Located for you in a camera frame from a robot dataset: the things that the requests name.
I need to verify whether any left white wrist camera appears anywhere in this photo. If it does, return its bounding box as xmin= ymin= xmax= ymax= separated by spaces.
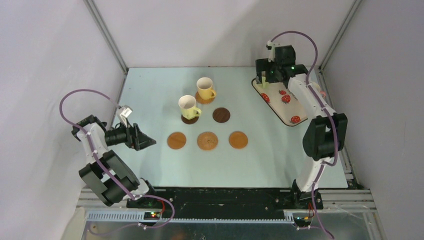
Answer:
xmin=115 ymin=105 xmax=133 ymax=128

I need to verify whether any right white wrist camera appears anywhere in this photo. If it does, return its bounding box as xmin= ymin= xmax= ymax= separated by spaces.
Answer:
xmin=266 ymin=40 xmax=281 ymax=63

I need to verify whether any yellow mug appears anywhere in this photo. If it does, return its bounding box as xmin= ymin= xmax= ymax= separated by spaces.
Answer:
xmin=196 ymin=77 xmax=217 ymax=100

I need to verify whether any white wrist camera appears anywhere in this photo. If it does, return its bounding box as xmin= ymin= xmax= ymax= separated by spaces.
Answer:
xmin=266 ymin=40 xmax=281 ymax=63
xmin=115 ymin=105 xmax=133 ymax=128

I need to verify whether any aluminium frame rail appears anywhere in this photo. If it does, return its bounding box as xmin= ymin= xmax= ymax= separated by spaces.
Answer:
xmin=77 ymin=188 xmax=377 ymax=224

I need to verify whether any dark wooden coaster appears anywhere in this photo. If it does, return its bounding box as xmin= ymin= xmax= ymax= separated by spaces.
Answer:
xmin=212 ymin=107 xmax=231 ymax=123
xmin=181 ymin=115 xmax=199 ymax=125

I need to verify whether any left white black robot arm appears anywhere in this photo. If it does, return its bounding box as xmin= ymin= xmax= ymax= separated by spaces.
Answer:
xmin=71 ymin=115 xmax=158 ymax=208

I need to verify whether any green mug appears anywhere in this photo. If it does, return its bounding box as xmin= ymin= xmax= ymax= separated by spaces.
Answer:
xmin=261 ymin=76 xmax=267 ymax=89

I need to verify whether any light wooden coaster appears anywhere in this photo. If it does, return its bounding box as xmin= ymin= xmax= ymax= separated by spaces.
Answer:
xmin=167 ymin=131 xmax=187 ymax=150
xmin=228 ymin=131 xmax=249 ymax=149

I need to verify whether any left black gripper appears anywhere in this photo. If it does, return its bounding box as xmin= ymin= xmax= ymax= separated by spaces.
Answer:
xmin=103 ymin=118 xmax=156 ymax=151

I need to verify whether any yellow-green mug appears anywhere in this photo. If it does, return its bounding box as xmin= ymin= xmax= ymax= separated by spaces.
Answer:
xmin=178 ymin=95 xmax=202 ymax=120

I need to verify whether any strawberry pattern tray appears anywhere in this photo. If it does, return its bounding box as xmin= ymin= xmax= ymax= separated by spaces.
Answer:
xmin=251 ymin=78 xmax=308 ymax=127

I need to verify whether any woven rattan coaster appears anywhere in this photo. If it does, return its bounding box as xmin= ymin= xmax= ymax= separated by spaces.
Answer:
xmin=197 ymin=131 xmax=219 ymax=151
xmin=194 ymin=91 xmax=215 ymax=105

